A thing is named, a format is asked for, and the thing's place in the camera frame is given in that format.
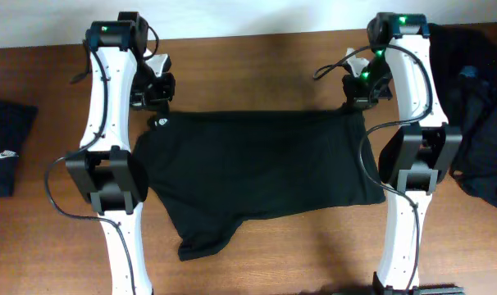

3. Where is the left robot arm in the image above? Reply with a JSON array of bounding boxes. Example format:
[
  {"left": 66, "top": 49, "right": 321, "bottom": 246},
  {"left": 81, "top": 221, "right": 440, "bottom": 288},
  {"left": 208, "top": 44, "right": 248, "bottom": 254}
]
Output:
[{"left": 64, "top": 11, "right": 176, "bottom": 294}]

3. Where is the folded black Nike garment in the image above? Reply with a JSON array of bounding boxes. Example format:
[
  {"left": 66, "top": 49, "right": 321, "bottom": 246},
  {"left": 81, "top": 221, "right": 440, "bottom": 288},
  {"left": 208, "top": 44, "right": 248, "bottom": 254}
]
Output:
[{"left": 0, "top": 100, "right": 39, "bottom": 197}]

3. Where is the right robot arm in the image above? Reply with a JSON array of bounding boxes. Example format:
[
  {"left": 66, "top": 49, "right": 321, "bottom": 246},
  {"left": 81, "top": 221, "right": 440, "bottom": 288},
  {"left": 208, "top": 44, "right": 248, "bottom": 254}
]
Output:
[{"left": 340, "top": 12, "right": 464, "bottom": 294}]

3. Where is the black t-shirt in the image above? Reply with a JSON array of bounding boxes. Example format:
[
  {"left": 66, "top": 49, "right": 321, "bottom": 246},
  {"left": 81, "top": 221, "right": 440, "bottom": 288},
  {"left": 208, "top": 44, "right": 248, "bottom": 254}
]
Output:
[{"left": 133, "top": 109, "right": 385, "bottom": 261}]

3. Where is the black clothes pile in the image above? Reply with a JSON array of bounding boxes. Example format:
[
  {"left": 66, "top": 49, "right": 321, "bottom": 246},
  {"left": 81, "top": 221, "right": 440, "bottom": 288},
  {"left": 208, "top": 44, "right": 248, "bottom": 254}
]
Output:
[{"left": 429, "top": 24, "right": 497, "bottom": 208}]

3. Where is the right black camera cable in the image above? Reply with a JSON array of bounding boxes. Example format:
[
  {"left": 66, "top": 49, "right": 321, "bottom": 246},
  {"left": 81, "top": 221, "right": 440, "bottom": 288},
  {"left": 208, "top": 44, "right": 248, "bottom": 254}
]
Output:
[{"left": 312, "top": 43, "right": 434, "bottom": 295}]

